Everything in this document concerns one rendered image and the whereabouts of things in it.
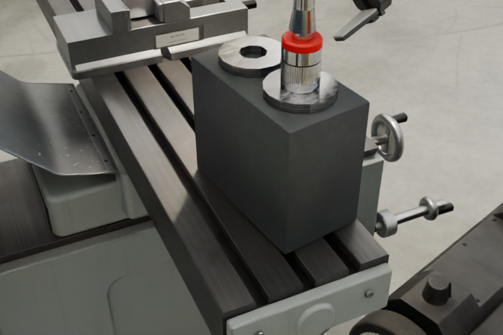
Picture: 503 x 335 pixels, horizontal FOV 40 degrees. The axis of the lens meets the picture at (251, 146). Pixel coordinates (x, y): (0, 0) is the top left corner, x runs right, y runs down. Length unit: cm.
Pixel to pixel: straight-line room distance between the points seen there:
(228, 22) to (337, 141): 57
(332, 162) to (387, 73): 240
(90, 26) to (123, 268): 44
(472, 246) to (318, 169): 69
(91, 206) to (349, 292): 51
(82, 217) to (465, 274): 72
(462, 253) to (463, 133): 148
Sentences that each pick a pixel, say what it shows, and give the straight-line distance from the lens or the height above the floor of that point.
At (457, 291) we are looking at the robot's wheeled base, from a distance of 133.
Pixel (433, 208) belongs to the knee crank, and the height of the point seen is 53.
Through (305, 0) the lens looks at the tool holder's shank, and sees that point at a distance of 76.
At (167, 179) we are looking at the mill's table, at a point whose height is 94.
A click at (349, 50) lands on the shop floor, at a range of 339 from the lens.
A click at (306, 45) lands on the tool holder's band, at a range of 77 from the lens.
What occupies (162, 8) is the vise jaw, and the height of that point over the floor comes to 104.
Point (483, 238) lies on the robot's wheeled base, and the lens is 148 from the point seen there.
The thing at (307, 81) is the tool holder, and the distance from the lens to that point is 80.
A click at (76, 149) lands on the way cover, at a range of 120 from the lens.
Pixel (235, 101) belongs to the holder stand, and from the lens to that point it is 84.
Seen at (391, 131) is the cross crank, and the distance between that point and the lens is 161.
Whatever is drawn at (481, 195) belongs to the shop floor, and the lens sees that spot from 257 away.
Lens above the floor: 155
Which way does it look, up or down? 35 degrees down
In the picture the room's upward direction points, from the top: straight up
